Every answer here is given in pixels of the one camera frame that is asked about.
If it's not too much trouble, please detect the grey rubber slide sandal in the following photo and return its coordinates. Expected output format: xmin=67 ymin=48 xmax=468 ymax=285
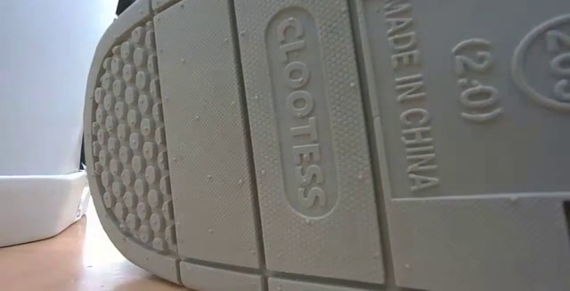
xmin=82 ymin=0 xmax=570 ymax=291

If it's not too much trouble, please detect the white hexagonal plant pot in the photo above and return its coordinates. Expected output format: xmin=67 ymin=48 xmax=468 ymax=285
xmin=0 ymin=0 xmax=127 ymax=248

